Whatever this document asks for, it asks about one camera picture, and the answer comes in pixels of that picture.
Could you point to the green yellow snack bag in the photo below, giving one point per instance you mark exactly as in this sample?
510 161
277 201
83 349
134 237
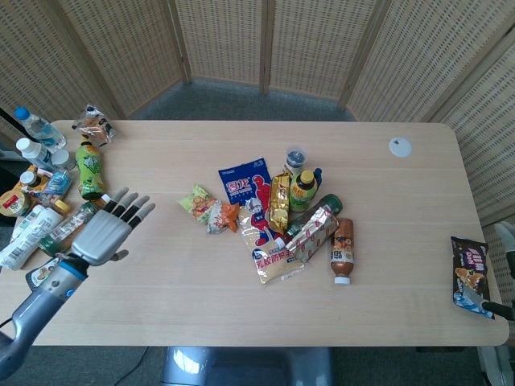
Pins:
196 201

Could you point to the dark lid plastic cup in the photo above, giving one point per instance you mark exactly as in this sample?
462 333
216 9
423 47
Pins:
295 159

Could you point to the woven bamboo screen panel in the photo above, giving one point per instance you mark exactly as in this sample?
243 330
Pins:
318 44
487 132
120 44
426 56
36 60
221 40

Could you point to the blue latex gloves bag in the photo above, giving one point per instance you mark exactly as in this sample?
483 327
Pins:
265 249

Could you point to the green cap labelled bottle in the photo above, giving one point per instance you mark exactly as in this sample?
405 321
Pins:
66 231

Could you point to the clear orange snack bag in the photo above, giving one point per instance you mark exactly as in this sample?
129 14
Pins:
94 125

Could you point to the dark right robot hand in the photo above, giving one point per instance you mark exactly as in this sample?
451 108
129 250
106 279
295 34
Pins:
499 309

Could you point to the light blue snack packet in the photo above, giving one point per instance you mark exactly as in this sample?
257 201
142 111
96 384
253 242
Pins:
58 183

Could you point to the green tea bottle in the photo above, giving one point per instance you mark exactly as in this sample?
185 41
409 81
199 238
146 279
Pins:
90 171

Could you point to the small brown jar white cap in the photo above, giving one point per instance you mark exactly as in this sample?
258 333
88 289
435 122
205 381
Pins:
30 179

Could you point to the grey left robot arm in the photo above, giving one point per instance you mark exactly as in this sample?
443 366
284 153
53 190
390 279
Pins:
36 305

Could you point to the brown sauce bottle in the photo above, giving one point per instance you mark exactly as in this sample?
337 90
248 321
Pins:
342 251

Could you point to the white tube package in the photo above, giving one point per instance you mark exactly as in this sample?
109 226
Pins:
38 221
20 249

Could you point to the peanut print snack packet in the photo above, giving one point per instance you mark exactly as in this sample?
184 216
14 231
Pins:
42 275

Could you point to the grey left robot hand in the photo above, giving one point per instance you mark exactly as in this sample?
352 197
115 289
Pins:
100 231

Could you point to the orange and white snack packet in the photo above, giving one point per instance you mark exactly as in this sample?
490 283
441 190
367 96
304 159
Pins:
220 218

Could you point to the white cap water bottle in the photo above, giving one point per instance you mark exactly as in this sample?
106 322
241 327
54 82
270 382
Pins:
34 154

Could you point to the gold snack packet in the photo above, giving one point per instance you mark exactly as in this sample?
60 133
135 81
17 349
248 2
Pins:
279 205

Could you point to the silver foil snack packet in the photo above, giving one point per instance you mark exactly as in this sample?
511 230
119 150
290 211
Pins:
314 237

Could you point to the blue cap water bottle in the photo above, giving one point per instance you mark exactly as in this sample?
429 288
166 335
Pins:
40 128

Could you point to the dark blue bottle cap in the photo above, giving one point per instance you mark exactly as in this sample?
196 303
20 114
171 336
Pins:
318 173

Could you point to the dark purple snack packet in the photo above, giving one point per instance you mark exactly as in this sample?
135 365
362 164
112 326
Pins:
468 273

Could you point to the black pole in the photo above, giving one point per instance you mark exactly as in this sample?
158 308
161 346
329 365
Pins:
9 117

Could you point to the dark green glass bottle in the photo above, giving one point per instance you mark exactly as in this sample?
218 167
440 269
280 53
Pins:
324 207

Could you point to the yellow cap container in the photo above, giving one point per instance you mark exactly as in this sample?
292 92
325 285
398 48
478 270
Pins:
61 207

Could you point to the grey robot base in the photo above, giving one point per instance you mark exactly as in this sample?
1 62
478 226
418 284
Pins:
245 366

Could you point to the small clear plastic bottle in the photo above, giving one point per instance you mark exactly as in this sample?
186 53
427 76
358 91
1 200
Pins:
63 160

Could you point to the yellow cap green drink bottle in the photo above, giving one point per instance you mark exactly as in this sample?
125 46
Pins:
303 191

